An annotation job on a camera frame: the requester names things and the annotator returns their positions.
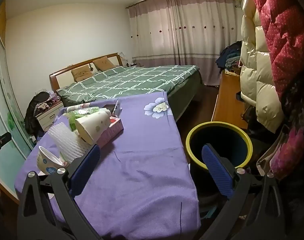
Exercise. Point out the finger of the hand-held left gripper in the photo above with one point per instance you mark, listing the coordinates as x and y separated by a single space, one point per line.
0 141

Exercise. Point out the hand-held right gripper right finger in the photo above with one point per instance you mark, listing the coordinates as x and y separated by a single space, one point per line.
217 172

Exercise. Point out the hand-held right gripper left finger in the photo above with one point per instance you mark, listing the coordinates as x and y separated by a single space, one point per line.
84 170

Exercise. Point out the dark bin with yellow rim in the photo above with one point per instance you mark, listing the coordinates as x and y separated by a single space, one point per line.
217 135

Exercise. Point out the white and blue paper bowl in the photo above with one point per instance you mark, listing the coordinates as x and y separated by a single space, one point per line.
45 165

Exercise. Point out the white paper cup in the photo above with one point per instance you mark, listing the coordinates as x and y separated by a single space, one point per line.
92 127

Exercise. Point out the pink box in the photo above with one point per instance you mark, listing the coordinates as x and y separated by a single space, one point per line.
112 132

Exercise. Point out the green wet wipes packet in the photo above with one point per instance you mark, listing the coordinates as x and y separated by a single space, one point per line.
77 113

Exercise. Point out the sliding door wardrobe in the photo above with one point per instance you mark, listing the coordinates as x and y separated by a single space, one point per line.
6 105

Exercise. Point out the white nightstand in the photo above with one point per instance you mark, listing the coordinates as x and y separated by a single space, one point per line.
50 116

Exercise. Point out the beige bag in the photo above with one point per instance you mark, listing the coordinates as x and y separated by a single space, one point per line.
269 152

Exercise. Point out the purple floral tablecloth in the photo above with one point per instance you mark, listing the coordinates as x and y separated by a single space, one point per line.
142 180

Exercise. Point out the dark brown bag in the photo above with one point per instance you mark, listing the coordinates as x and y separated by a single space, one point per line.
249 116

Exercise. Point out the wooden desk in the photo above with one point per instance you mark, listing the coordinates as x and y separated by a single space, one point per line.
227 100

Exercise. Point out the dark floral garment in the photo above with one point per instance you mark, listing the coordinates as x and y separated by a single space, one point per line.
294 135

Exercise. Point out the wooden bed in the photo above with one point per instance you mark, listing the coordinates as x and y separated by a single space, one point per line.
192 90

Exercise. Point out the brown pillow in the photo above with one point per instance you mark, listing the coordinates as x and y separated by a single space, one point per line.
83 73
104 63

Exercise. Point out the green plaid blanket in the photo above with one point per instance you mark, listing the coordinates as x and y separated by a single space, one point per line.
132 82

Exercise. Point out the cream puffer jacket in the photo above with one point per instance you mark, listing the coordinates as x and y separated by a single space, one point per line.
257 80

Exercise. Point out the pile of folded clothes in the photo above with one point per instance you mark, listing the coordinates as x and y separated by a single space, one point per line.
229 55

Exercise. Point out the pink and white curtain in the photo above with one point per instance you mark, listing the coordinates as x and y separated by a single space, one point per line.
187 30

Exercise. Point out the red dotted puffer jacket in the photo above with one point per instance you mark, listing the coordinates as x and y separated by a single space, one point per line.
284 35

